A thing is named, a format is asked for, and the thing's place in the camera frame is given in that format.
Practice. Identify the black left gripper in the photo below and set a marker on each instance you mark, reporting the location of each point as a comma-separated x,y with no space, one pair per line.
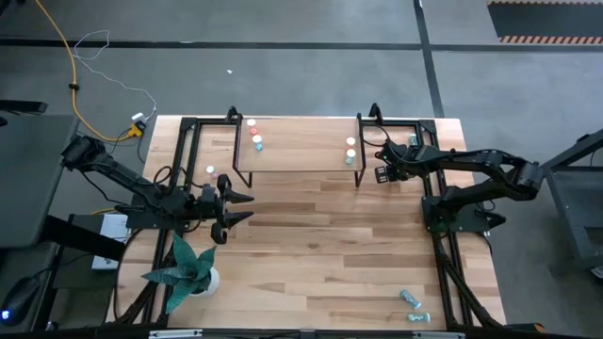
214,207

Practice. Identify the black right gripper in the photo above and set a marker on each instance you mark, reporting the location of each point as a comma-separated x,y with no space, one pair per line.
402,157

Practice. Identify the teal pill bottle white cap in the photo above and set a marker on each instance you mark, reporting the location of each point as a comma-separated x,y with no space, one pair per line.
350,155

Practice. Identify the red pill bottle white cap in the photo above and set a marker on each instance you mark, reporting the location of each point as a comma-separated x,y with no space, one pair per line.
251,124
350,142

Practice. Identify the blue pill bottle white cap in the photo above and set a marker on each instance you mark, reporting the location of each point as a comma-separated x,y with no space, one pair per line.
257,141
410,299

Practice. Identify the green pill bottle white cap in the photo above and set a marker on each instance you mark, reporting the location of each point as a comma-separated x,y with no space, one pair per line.
413,139
418,318

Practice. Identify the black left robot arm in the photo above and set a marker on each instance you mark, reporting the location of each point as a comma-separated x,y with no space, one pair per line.
118,176

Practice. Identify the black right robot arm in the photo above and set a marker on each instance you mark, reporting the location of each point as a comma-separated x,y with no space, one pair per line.
471,162

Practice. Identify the wooden shelf black metal legs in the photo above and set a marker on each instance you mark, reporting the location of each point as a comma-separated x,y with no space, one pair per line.
301,146

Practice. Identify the pink pill bottle white cap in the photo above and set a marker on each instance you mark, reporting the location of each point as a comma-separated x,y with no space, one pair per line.
210,170

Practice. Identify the artificial plant in white pot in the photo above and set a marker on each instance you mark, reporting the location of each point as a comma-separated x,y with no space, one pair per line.
188,273

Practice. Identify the white box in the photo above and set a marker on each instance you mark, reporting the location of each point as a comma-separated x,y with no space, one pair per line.
113,226

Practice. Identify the yellow and white power plug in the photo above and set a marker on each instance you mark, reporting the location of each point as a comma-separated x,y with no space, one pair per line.
137,127

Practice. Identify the silver aluminium extrusion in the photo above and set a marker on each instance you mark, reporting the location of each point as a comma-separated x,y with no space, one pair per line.
175,334
438,335

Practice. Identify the black desk support bar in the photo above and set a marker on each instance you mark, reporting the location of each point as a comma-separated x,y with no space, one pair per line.
80,237

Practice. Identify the black metal cart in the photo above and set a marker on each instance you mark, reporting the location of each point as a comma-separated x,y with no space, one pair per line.
572,198

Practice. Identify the dark grey desk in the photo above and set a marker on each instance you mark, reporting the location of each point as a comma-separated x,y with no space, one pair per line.
28,263

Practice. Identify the black mat with hazard stripes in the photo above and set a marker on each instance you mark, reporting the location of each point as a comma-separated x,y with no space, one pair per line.
546,21

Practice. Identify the black computer mouse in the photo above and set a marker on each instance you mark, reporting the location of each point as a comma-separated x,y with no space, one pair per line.
19,299

